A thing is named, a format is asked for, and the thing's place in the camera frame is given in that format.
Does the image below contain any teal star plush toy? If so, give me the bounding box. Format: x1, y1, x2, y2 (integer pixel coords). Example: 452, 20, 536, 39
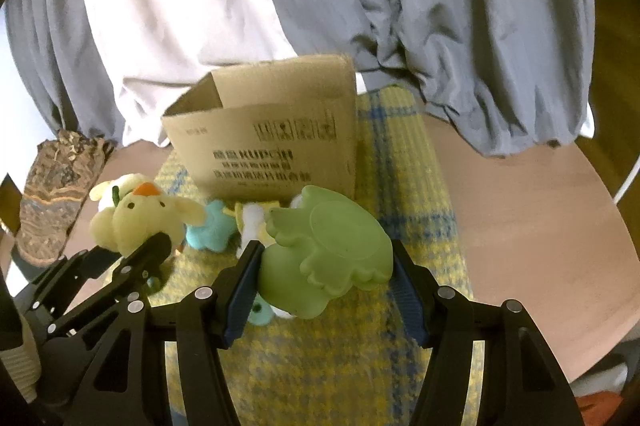
186, 200, 238, 253

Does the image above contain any white dog plush toy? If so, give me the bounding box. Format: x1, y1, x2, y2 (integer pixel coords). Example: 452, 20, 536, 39
224, 201, 293, 326

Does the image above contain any light pink blanket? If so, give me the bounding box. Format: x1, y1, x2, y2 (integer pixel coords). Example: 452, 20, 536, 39
84, 0, 296, 146

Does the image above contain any green frog plush toy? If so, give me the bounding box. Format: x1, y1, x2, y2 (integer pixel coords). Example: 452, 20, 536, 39
257, 186, 394, 320

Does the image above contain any red cloth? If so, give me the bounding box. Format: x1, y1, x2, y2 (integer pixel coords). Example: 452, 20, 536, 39
576, 391, 623, 426

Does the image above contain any brown cardboard box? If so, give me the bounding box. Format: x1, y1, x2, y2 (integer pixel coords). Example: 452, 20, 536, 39
162, 54, 357, 201

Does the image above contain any yellow duck plush toy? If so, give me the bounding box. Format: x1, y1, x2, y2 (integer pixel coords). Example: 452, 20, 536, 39
89, 174, 206, 258

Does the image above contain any white curved rail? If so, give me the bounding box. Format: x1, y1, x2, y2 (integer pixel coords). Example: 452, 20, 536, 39
613, 154, 640, 205

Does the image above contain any brown patterned cloth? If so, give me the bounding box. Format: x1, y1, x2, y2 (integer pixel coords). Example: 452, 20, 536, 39
16, 129, 115, 268

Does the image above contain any yellow blue plaid mat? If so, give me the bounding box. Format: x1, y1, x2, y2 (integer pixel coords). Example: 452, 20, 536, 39
98, 84, 486, 426

